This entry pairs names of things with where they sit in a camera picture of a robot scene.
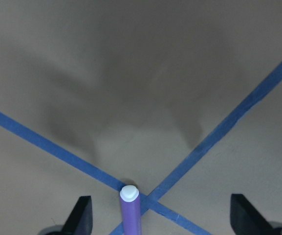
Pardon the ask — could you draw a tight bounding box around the purple pen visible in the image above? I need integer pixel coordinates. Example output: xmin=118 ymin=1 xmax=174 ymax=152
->
xmin=119 ymin=185 xmax=142 ymax=235

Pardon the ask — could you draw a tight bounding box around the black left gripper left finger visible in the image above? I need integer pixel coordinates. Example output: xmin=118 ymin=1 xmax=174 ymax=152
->
xmin=62 ymin=196 xmax=92 ymax=235

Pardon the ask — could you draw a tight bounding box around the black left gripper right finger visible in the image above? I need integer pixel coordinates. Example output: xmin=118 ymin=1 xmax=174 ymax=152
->
xmin=230 ymin=194 xmax=272 ymax=235

